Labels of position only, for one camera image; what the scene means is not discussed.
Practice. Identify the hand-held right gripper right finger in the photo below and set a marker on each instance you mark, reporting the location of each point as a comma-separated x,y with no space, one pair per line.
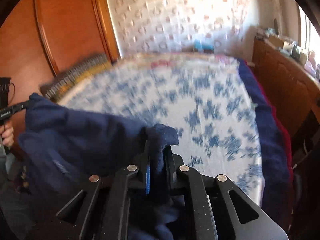
170,172

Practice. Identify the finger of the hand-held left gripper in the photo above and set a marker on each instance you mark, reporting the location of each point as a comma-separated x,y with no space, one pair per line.
23,105

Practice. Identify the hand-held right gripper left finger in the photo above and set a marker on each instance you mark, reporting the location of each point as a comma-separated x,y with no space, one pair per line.
148,180

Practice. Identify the navy printed T-shirt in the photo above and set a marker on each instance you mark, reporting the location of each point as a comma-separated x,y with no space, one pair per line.
75,140

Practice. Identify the person's left hand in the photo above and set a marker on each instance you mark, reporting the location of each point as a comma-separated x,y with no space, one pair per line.
8,136

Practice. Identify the dark circle-patterned pillow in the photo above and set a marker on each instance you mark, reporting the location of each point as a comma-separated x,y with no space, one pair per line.
75,77

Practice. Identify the blue floral bed sheet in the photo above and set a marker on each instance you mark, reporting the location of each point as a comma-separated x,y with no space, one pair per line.
175,100

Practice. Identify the person's dark clothing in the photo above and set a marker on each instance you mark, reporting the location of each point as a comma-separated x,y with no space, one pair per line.
15,205

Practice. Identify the navy blanket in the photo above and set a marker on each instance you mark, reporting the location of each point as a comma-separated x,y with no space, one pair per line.
265,120

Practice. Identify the pink floral quilt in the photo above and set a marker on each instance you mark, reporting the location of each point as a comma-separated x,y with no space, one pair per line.
160,62

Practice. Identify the blue box on nightstand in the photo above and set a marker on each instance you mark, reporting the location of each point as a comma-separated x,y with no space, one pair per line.
200,45

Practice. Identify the long wooden cabinet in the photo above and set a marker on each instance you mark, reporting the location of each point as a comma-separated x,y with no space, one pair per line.
287,80

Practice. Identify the heap of colourful packets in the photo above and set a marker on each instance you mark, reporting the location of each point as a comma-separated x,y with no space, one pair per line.
262,32

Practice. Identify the cardboard box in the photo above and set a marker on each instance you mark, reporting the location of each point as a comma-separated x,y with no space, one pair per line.
275,40

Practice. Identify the pink bag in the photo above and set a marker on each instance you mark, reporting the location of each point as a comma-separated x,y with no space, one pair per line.
311,62

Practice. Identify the wooden framed window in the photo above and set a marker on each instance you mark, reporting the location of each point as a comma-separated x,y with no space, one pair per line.
312,35

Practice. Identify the sheer circle-patterned wall cloth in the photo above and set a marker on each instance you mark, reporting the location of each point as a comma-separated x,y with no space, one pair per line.
175,17

